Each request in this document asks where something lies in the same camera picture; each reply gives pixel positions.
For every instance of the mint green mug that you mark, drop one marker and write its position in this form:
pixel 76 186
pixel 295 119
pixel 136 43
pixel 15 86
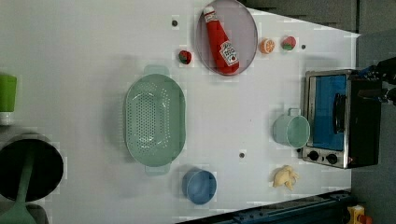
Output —
pixel 292 129

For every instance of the blue cup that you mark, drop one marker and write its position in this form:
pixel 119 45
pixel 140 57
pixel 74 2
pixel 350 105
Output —
pixel 199 186

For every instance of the black silver toaster oven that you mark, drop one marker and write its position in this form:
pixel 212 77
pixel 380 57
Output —
pixel 345 126

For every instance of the mint green oval strainer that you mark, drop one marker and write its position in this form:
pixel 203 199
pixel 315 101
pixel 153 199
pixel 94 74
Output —
pixel 155 128

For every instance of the black utensil holder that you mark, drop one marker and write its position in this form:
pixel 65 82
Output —
pixel 40 156

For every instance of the blue metal frame rail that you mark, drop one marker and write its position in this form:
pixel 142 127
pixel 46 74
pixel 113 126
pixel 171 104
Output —
pixel 327 208

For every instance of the green spatula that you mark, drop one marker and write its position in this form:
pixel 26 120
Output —
pixel 18 213

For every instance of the yellow orange clamp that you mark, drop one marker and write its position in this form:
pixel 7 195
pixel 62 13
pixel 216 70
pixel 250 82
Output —
pixel 358 216

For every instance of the red ketchup bottle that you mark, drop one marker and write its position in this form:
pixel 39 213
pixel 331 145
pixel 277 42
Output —
pixel 224 54

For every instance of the lime green cup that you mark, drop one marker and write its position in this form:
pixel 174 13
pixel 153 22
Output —
pixel 8 89

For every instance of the grey round plate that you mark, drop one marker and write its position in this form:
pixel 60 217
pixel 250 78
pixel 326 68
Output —
pixel 238 25

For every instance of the orange slice toy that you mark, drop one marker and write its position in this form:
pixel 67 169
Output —
pixel 267 46

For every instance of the small red tomato toy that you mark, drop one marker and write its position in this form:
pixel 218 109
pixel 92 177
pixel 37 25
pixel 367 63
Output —
pixel 185 56

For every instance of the red strawberry toy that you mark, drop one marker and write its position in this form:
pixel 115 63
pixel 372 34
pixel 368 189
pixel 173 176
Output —
pixel 288 43

